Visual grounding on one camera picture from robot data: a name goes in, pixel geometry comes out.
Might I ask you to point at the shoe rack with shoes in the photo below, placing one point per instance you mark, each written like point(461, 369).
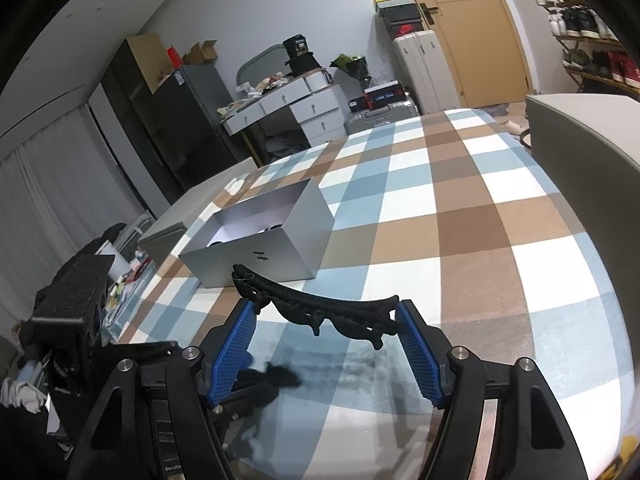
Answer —
point(585, 20)

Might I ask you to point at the yellow bag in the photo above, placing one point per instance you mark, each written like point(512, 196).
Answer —
point(617, 462)

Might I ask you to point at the black hair claw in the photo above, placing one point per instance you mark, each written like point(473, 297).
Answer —
point(320, 312)

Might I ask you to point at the small black box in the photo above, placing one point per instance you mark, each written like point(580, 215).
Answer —
point(358, 105)

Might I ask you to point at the dark clothes pile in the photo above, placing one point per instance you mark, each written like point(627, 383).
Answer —
point(287, 146)

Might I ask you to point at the large flat cardboard box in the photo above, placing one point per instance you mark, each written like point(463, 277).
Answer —
point(147, 60)

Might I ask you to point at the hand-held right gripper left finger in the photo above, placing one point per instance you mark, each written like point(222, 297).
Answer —
point(230, 345)

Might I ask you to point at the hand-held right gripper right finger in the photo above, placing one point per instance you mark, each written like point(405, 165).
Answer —
point(420, 350)

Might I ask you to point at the white sheer curtain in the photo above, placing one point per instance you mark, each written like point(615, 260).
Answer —
point(45, 200)

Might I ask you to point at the black wrapped flower bouquet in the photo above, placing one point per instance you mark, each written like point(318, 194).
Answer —
point(352, 67)

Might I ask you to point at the red packet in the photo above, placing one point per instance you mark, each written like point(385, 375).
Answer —
point(173, 56)

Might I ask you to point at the beige slipper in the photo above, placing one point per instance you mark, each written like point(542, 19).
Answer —
point(514, 125)

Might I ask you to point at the open cardboard box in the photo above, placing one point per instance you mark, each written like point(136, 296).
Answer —
point(201, 52)

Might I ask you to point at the white dresser with drawers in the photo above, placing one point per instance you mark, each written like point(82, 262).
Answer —
point(310, 110)

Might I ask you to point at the dark refrigerator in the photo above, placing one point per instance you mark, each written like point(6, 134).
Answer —
point(175, 125)

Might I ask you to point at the silver suitcase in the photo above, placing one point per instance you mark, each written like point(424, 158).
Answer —
point(382, 117)

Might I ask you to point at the black gift bag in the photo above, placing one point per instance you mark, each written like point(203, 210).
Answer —
point(301, 57)

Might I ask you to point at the red black shoe box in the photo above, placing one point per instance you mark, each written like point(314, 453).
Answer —
point(407, 29)

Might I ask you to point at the grey box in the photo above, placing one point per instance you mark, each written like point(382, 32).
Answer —
point(270, 260)

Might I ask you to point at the wooden door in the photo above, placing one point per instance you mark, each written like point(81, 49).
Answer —
point(480, 35)

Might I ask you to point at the grey arched mirror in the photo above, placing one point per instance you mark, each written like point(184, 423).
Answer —
point(257, 62)

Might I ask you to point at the cream suitcase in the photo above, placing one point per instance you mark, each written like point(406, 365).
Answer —
point(425, 70)

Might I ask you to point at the black red flat box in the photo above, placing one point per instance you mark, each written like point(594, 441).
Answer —
point(385, 95)

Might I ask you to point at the yellow lid shoe box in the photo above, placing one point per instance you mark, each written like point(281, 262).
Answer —
point(392, 0)

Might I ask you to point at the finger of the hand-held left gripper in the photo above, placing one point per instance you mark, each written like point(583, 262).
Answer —
point(270, 380)

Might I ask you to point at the black hair accessory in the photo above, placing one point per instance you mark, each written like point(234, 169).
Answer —
point(270, 229)

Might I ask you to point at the wooden shoe rack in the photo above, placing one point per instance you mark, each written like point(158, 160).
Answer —
point(575, 77)

